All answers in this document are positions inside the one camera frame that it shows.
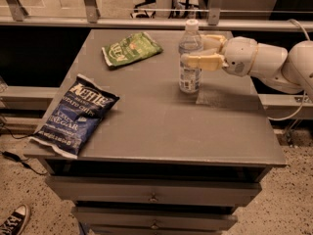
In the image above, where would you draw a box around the metal guard railing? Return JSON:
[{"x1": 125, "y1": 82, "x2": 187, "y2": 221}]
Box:
[{"x1": 0, "y1": 0, "x2": 313, "y2": 32}]

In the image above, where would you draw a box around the blue Kettle chips bag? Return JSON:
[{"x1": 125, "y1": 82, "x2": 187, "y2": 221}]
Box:
[{"x1": 31, "y1": 74, "x2": 119, "y2": 159}]

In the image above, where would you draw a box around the black floor cable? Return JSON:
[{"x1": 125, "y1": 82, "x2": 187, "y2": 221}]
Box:
[{"x1": 0, "y1": 120, "x2": 48, "y2": 176}]

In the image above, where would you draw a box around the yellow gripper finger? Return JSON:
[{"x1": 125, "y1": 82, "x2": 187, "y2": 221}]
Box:
[
  {"x1": 181, "y1": 54, "x2": 228, "y2": 71},
  {"x1": 201, "y1": 34, "x2": 227, "y2": 52}
]

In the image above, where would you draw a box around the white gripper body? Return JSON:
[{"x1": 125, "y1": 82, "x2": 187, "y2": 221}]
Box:
[{"x1": 222, "y1": 37, "x2": 258, "y2": 77}]

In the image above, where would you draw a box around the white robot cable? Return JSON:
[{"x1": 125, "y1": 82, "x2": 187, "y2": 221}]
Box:
[{"x1": 267, "y1": 18, "x2": 311, "y2": 121}]

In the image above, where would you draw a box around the clear plastic water bottle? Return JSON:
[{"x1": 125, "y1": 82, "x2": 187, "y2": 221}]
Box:
[{"x1": 178, "y1": 19, "x2": 203, "y2": 94}]

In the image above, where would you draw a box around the green chips bag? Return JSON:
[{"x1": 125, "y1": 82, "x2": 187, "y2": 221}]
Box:
[{"x1": 102, "y1": 32, "x2": 163, "y2": 69}]

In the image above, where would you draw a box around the black canvas sneaker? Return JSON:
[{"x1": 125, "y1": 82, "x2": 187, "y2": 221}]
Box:
[{"x1": 0, "y1": 205, "x2": 30, "y2": 235}]

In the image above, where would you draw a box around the grey drawer cabinet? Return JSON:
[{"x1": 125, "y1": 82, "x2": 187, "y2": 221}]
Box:
[{"x1": 22, "y1": 28, "x2": 288, "y2": 235}]

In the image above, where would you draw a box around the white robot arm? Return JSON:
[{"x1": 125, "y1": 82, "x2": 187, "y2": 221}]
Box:
[{"x1": 182, "y1": 35, "x2": 313, "y2": 100}]

